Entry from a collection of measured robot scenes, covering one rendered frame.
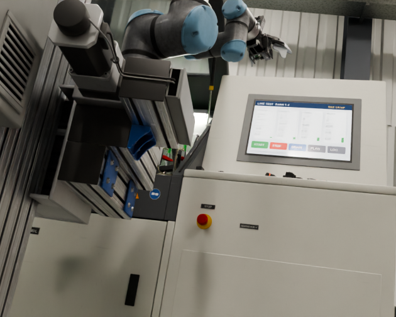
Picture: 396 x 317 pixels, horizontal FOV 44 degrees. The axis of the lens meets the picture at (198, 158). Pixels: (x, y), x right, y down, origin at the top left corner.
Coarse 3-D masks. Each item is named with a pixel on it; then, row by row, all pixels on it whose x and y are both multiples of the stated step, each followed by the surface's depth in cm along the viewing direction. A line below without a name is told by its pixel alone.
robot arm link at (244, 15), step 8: (232, 0) 154; (240, 0) 153; (224, 8) 154; (232, 8) 153; (240, 8) 152; (224, 16) 155; (232, 16) 153; (240, 16) 154; (248, 16) 156; (248, 24) 156; (248, 32) 160
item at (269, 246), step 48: (240, 96) 212; (336, 96) 204; (384, 96) 200; (384, 144) 187; (192, 192) 166; (240, 192) 163; (288, 192) 160; (336, 192) 157; (192, 240) 161; (240, 240) 158; (288, 240) 154; (336, 240) 152; (384, 240) 149; (192, 288) 155; (240, 288) 152; (288, 288) 149; (336, 288) 147; (384, 288) 144
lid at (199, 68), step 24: (96, 0) 216; (120, 0) 213; (144, 0) 210; (168, 0) 208; (216, 0) 201; (120, 24) 221; (120, 48) 229; (192, 72) 229; (216, 72) 223; (192, 96) 235; (216, 96) 232
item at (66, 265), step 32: (64, 224) 172; (96, 224) 170; (128, 224) 167; (160, 224) 165; (32, 256) 170; (64, 256) 168; (96, 256) 166; (128, 256) 163; (160, 256) 161; (32, 288) 166; (64, 288) 164; (96, 288) 162; (128, 288) 159
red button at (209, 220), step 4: (200, 216) 159; (204, 216) 158; (208, 216) 162; (200, 220) 158; (204, 220) 158; (208, 220) 162; (200, 224) 158; (204, 224) 158; (208, 224) 161; (204, 228) 161
